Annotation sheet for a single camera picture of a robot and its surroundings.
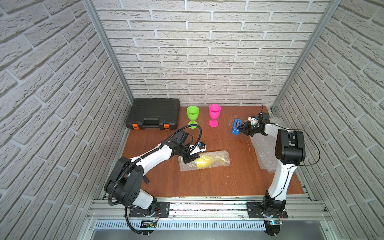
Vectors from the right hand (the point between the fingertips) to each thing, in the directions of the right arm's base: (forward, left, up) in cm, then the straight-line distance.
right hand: (240, 128), depth 102 cm
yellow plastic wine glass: (-25, +26, +4) cm, 36 cm away
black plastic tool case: (+15, +57, +4) cm, 59 cm away
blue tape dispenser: (-2, +3, 0) cm, 4 cm away
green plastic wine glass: (+9, +33, +9) cm, 36 cm away
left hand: (-21, +31, +5) cm, 37 cm away
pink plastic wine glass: (+6, +18, +12) cm, 23 cm away
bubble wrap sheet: (-26, +35, +3) cm, 44 cm away
